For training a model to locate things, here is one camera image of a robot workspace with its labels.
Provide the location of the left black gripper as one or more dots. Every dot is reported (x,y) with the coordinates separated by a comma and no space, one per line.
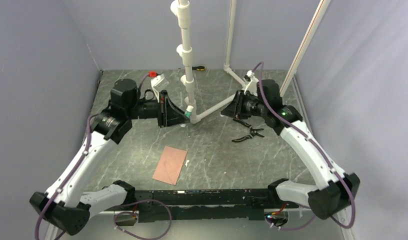
(169,113)

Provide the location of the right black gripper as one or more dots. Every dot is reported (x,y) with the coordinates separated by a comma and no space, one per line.
(235,109)

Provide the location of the green glue stick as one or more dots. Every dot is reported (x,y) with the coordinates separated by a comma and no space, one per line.
(188,112)

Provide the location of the pink brown envelope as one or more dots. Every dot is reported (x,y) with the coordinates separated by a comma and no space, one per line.
(170,165)

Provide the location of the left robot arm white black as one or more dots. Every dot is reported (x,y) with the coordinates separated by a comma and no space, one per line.
(65,204)

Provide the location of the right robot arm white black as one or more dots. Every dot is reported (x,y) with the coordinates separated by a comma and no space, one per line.
(334,189)

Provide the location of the small yellow black object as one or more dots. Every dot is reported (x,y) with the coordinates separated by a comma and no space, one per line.
(199,68)

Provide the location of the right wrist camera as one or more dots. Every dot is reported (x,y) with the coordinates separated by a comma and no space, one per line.
(251,82)

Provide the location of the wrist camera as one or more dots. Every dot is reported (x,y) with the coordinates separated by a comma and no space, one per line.
(251,82)
(158,84)

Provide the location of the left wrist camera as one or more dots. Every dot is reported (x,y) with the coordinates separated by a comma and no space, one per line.
(158,84)

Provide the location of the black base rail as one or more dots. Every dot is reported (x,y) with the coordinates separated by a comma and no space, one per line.
(204,204)

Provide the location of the white PVC pipe frame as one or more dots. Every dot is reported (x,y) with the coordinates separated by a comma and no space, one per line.
(182,10)

